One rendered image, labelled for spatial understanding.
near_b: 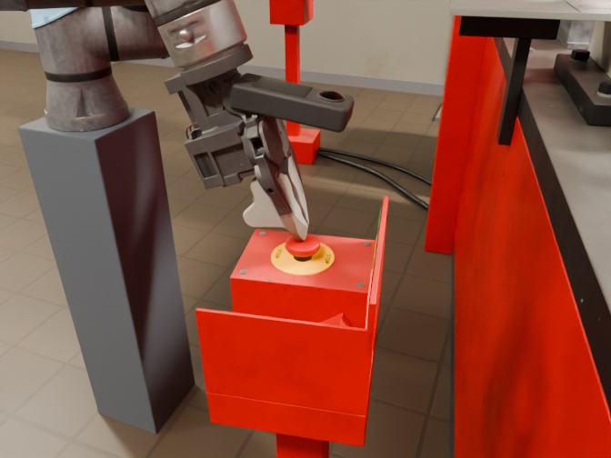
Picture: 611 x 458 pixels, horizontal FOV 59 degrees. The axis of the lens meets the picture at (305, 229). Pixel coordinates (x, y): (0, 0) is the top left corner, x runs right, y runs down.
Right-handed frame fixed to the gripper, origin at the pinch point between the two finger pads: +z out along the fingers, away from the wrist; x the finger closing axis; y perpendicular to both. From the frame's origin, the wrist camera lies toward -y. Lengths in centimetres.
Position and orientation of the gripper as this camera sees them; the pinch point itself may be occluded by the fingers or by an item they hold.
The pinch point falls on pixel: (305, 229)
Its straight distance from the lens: 58.9
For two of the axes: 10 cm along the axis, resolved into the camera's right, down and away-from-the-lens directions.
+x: -1.9, 4.9, -8.5
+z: 3.4, 8.4, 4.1
